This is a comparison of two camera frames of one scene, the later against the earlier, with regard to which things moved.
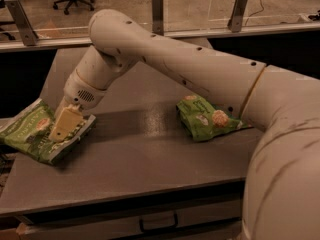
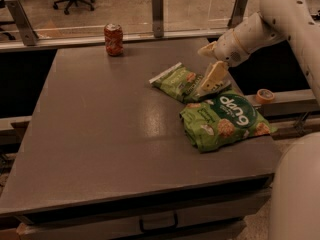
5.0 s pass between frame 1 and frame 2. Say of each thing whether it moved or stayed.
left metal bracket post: stayed
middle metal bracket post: stayed
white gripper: moved
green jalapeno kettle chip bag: moved
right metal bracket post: stayed
